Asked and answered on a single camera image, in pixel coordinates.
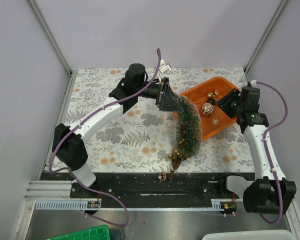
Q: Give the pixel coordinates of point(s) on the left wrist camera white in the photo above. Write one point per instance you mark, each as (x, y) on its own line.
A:
(163, 68)

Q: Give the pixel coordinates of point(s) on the gold striped bauble ornament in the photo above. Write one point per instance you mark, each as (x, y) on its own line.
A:
(207, 109)

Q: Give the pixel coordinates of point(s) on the small green christmas tree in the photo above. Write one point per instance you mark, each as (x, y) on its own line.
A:
(188, 135)

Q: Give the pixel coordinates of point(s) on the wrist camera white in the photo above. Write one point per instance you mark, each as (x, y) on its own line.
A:
(163, 68)
(252, 83)

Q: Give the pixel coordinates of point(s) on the dark brown bauble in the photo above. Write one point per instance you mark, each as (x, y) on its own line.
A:
(211, 101)

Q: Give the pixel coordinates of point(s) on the orange plastic bin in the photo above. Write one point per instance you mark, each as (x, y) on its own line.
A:
(204, 96)

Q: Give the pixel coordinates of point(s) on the green plastic crate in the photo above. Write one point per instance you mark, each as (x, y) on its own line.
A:
(100, 232)

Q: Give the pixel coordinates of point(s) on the gold glitter ball ornament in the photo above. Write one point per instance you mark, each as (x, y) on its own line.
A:
(209, 95)

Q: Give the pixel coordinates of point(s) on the white plastic container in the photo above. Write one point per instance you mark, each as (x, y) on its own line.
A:
(279, 234)

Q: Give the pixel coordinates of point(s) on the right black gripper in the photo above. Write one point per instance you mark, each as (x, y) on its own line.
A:
(224, 103)

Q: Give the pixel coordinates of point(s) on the brown leaf decoration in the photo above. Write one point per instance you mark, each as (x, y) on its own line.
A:
(177, 156)

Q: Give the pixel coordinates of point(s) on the frosted pine cone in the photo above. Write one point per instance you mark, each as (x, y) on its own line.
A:
(162, 176)

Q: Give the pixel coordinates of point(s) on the white slotted cable duct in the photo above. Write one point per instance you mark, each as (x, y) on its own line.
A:
(140, 205)

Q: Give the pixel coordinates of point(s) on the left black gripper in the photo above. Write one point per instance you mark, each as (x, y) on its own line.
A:
(167, 101)

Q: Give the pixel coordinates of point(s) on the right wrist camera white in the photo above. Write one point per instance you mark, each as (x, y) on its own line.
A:
(252, 83)

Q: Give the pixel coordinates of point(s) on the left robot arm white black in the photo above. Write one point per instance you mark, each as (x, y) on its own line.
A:
(69, 140)

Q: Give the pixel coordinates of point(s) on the gold leaf sequin ornament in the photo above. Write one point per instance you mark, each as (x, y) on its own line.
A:
(215, 121)

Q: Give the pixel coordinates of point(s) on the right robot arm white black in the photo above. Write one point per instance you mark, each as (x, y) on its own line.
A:
(270, 193)

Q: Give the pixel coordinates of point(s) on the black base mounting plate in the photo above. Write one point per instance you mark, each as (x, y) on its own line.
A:
(132, 187)

